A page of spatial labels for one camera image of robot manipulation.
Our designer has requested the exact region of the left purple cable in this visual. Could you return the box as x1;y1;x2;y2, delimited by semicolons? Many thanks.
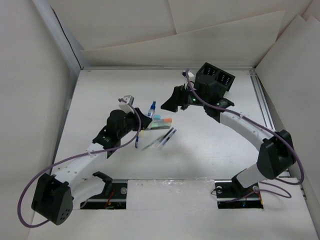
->
16;98;144;228

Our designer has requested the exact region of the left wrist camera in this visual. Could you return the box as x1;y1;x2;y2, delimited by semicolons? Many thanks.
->
118;95;135;113

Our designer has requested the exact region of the blue cap gel pen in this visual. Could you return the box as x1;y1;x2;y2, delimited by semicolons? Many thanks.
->
158;129;177;150

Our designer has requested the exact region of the black pen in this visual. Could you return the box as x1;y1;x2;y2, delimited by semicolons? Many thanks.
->
144;126;171;131

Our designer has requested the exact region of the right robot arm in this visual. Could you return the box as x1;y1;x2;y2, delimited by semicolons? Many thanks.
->
161;71;297;201

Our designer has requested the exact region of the black slotted organizer box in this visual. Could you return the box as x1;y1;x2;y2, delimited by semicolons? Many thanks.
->
194;62;236;98

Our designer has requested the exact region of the dark cap gel pen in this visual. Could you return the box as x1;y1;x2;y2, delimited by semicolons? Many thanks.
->
155;127;174;147

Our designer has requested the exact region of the green cap highlighter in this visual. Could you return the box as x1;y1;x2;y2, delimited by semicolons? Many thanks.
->
150;122;172;129

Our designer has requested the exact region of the yellow cap highlighter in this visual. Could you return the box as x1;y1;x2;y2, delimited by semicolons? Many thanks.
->
138;130;145;138

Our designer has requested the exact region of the green gel pen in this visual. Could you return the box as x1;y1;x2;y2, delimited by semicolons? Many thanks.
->
141;134;164;151

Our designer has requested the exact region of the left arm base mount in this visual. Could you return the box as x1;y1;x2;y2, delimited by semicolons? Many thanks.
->
79;171;128;210

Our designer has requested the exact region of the aluminium rail right side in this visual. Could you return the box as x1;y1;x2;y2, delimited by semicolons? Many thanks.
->
248;70;307;200

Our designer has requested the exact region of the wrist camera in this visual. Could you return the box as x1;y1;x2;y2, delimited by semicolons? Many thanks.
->
118;95;135;113
181;70;195;81

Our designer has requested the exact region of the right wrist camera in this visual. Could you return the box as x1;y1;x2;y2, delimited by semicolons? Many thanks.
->
181;70;195;81

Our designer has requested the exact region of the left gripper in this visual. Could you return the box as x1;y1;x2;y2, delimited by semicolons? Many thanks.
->
117;108;151;139

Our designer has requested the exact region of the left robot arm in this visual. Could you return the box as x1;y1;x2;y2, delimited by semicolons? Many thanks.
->
31;107;152;226

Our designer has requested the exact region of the blue pen near gripper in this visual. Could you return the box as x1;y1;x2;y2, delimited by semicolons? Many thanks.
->
134;136;139;149

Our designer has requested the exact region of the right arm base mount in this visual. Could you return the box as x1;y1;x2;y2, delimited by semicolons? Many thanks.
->
211;180;264;210

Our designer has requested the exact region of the blue spray bottle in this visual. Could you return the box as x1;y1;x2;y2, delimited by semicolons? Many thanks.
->
147;101;156;118

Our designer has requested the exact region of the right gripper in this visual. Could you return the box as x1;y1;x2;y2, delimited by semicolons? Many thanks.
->
160;83;208;113

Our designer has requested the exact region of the orange cap highlighter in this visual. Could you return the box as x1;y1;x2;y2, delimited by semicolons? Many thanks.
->
153;118;173;124

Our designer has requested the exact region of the purple cable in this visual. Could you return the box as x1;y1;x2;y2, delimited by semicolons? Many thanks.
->
16;98;144;228
181;71;305;203

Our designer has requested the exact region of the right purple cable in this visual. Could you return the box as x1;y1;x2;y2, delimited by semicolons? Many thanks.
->
181;71;305;203

